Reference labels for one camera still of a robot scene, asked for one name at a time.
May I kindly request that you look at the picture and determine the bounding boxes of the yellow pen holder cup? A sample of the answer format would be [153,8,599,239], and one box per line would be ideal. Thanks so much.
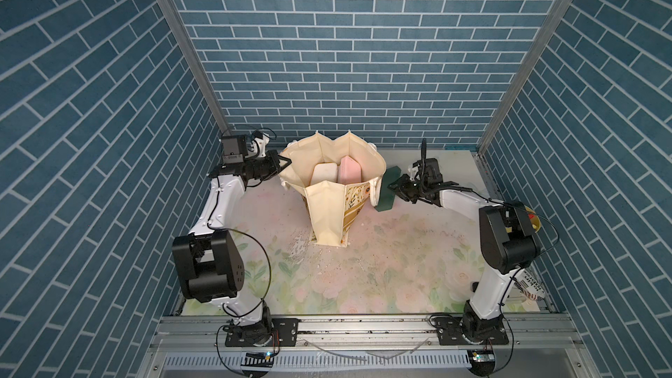
[525,206,542,233]

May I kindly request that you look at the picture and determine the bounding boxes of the cream canvas tote bag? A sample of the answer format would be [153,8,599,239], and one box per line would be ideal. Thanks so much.
[280,132,387,247]

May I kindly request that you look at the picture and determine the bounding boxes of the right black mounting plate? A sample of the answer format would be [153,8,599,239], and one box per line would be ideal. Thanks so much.
[428,313,510,346]

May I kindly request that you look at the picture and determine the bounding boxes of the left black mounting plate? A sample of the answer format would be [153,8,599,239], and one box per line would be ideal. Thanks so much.
[224,317,299,348]

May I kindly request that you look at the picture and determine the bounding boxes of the white printed packet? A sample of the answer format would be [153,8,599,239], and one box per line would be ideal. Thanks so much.
[514,269,547,301]

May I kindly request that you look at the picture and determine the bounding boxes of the pink pencil case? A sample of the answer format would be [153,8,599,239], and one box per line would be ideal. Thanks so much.
[337,156,362,185]

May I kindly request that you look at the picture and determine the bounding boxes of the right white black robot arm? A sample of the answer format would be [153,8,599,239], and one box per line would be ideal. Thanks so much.
[388,174,542,344]

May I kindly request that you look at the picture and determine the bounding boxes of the aluminium front rail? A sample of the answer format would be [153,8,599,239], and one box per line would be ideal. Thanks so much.
[139,313,599,377]

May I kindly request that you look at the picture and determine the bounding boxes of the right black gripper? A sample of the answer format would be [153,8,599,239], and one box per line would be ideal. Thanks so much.
[387,175,427,205]

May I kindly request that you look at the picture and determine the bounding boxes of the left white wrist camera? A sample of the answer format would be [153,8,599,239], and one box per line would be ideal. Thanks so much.
[220,129,271,165]

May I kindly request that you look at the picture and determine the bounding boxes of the white pencil case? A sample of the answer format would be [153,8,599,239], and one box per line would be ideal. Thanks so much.
[310,163,339,186]

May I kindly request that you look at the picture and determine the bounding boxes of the black mounting plate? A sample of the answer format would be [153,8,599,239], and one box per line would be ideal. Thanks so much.
[224,317,299,348]
[428,313,510,346]

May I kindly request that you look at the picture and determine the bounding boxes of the dark green pencil case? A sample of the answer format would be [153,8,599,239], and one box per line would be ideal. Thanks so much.
[376,166,402,212]

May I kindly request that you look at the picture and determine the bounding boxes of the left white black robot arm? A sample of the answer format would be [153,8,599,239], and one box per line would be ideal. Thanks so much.
[171,150,292,347]

